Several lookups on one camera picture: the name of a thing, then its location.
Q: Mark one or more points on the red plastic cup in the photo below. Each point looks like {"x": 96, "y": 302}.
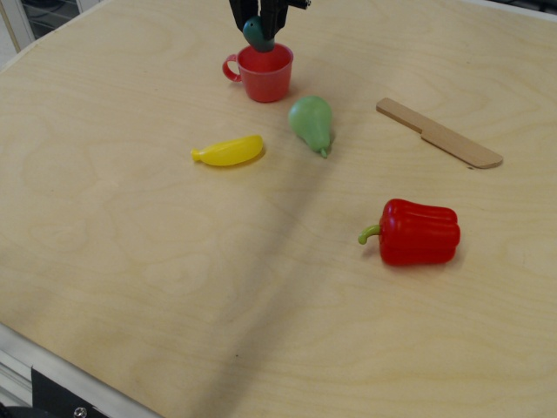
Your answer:
{"x": 266, "y": 76}

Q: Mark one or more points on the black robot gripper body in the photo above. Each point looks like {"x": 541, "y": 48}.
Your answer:
{"x": 301, "y": 4}

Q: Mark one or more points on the aluminium table frame rail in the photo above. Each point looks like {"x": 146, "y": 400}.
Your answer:
{"x": 19, "y": 355}

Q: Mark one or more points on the red toy bell pepper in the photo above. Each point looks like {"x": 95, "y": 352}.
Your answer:
{"x": 410, "y": 233}

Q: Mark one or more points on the dark green toy cucumber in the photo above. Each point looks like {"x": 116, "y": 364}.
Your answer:
{"x": 254, "y": 35}

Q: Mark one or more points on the black metal bracket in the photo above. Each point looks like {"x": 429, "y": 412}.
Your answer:
{"x": 57, "y": 401}

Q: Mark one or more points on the yellow toy banana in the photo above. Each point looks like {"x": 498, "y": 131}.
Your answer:
{"x": 230, "y": 152}

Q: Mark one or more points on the light green toy pear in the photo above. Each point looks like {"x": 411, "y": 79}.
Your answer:
{"x": 310, "y": 118}

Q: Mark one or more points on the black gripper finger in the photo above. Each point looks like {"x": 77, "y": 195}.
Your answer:
{"x": 243, "y": 10}
{"x": 273, "y": 16}

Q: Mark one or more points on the wooden toy knife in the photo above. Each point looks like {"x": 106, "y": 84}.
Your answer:
{"x": 451, "y": 142}

